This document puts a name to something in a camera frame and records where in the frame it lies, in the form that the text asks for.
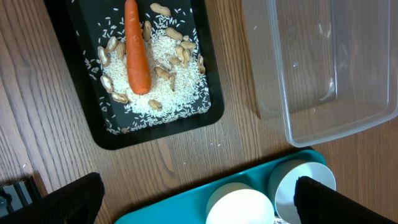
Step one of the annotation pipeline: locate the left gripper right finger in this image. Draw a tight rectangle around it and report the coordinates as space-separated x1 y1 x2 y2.
294 176 397 224

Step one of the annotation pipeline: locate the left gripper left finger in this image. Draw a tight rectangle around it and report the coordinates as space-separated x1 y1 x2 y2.
1 172 105 224

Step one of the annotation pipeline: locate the grey bowl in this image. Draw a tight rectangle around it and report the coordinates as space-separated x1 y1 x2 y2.
268 159 336 224

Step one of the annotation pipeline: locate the white bowl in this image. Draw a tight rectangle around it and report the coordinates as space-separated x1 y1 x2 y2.
206 182 274 224

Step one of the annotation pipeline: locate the orange carrot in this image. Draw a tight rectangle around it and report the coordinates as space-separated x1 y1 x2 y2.
124 0 152 95

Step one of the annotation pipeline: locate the teal plastic serving tray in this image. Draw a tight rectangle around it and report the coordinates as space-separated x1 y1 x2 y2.
116 148 326 224

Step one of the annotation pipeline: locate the clear plastic bin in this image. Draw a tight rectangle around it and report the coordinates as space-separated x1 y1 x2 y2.
242 0 397 147

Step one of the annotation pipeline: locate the pile of rice and peanuts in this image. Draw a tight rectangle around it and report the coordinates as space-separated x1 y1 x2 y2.
76 1 211 135

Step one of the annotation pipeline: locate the black plastic tray bin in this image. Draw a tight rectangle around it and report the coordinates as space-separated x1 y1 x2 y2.
44 0 224 150

